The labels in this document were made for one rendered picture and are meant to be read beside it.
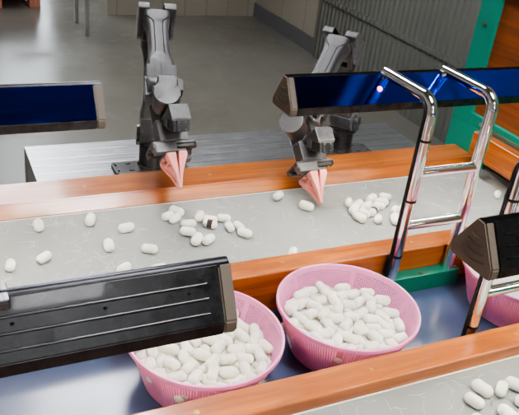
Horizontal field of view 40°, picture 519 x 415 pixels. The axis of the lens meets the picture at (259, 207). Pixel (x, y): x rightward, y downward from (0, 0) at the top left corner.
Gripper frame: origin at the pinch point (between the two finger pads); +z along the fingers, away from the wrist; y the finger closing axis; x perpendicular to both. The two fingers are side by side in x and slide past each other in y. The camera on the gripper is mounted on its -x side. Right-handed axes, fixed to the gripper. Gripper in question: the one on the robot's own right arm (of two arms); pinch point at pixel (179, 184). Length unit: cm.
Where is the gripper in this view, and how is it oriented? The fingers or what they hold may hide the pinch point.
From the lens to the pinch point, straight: 153.5
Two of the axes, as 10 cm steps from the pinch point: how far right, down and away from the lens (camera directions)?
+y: 9.0, -1.0, 4.2
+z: 2.4, 9.2, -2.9
